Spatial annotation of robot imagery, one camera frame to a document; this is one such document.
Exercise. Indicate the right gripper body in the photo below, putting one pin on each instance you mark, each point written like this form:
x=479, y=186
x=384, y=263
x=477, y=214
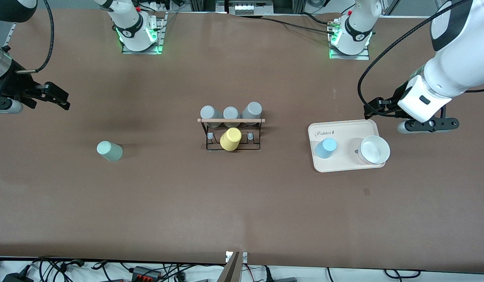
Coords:
x=15, y=85

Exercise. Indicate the mint green cup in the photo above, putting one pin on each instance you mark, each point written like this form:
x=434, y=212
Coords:
x=109, y=151

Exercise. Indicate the light blue cup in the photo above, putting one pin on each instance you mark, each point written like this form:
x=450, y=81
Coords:
x=325, y=148

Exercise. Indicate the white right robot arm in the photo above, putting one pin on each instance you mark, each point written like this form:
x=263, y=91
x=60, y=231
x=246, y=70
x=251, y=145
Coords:
x=132, y=27

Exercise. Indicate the white bowl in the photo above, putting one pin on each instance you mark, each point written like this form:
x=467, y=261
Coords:
x=375, y=149

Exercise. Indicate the beige plastic tray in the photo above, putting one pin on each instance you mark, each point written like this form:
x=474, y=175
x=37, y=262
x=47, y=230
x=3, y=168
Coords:
x=336, y=164

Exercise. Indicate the grey cup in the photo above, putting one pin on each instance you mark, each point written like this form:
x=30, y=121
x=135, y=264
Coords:
x=210, y=114
x=252, y=111
x=231, y=112

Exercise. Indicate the yellow cup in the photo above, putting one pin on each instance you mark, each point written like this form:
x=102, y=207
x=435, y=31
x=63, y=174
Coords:
x=230, y=139

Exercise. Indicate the white power strip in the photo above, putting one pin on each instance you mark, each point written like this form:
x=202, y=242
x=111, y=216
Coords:
x=245, y=8

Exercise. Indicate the black power adapter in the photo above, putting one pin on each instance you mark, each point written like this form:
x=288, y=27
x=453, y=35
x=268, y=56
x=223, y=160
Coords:
x=16, y=277

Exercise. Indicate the red black connector block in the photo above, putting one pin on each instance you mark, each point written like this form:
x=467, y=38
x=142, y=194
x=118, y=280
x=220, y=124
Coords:
x=145, y=273

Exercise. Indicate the aluminium table edge rail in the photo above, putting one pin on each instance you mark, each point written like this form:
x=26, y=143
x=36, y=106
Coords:
x=9, y=35

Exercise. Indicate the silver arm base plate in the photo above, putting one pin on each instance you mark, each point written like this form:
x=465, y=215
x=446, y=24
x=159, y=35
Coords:
x=161, y=39
x=349, y=56

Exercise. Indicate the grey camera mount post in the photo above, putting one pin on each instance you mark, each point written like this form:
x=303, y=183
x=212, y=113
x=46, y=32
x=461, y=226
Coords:
x=231, y=270

